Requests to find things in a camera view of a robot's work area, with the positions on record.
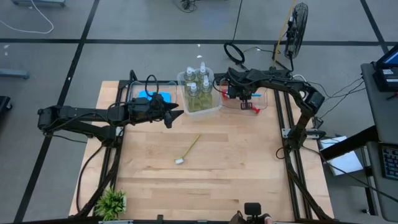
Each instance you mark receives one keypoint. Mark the small green potted plant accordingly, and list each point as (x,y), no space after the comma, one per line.
(110,203)

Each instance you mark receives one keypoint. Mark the grey floor bar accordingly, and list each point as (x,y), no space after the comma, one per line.
(12,74)

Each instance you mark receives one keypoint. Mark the black aluminium table frame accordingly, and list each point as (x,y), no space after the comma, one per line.
(122,83)

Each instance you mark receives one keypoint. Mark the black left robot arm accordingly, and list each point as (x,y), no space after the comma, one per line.
(77,113)

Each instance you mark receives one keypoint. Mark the grey desk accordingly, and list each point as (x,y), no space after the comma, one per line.
(385,115)

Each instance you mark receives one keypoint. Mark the clear yellow-green soap bottle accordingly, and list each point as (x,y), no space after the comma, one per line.
(202,74)
(206,96)
(188,76)
(192,99)

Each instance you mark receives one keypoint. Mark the small black camera box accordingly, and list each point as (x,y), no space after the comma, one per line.
(252,208)

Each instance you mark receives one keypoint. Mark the clear shallow plastic tray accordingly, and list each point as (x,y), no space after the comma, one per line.
(132,85)
(264,104)

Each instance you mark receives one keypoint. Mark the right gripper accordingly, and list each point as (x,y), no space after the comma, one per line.
(237,91)

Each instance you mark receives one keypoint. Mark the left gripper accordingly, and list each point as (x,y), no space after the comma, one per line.
(149,109)

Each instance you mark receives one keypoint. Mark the grey cart base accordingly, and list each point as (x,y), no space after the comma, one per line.
(37,2)

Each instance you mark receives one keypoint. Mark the clear deep plastic bin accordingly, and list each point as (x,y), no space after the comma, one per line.
(199,114)

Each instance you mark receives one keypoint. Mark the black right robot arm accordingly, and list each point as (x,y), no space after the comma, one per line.
(280,84)

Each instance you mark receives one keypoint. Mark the black laptop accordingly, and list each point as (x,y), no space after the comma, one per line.
(388,77)

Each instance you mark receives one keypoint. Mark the green dish brush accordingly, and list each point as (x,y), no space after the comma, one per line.
(178,160)

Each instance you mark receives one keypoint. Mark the black chair base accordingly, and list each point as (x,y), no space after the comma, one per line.
(3,105)

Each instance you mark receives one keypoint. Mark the black floor fan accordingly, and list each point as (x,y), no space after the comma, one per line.
(297,28)

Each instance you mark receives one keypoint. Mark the black keyboard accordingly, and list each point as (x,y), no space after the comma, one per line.
(391,161)

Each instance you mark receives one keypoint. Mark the black diagonal desk bar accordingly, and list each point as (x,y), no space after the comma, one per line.
(351,140)

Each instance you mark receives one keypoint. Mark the red dish brush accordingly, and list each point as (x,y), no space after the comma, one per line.
(256,110)

